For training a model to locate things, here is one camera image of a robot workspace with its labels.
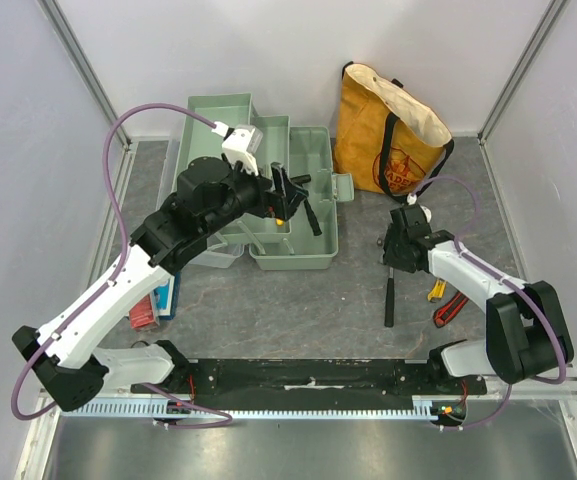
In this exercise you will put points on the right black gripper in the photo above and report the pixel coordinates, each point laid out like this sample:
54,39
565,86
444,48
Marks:
394,253

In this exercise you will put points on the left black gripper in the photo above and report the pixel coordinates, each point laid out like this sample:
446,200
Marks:
282,204

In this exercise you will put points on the green plastic tool box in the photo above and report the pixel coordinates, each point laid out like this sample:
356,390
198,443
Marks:
309,240

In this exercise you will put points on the claw hammer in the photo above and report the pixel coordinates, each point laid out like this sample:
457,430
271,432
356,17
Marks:
390,297

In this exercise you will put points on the black rubber mallet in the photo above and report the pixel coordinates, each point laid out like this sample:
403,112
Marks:
311,216

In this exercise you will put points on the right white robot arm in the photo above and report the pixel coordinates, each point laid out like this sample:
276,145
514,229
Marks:
526,334

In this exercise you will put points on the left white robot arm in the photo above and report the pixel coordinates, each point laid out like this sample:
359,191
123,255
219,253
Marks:
65,354

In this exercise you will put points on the yellow utility knife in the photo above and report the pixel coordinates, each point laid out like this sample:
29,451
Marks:
437,291

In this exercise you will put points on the red black utility knife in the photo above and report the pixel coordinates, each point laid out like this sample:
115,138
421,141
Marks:
447,312

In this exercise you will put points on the yellow tote bag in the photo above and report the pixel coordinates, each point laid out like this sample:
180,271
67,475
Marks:
386,139

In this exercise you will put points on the blue white box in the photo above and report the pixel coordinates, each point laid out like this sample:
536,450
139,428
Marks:
165,298

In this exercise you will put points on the red box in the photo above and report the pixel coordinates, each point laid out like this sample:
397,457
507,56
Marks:
144,314

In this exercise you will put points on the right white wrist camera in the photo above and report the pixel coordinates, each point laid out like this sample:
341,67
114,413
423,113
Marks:
412,200

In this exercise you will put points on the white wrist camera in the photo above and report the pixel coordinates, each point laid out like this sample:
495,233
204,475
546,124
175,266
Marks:
239,145
412,200

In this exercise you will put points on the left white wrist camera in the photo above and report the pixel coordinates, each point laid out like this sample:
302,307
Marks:
239,145

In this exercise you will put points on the blue cable duct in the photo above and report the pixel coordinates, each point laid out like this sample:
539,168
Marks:
160,408

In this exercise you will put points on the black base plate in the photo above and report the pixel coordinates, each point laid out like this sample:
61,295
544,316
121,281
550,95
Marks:
318,385

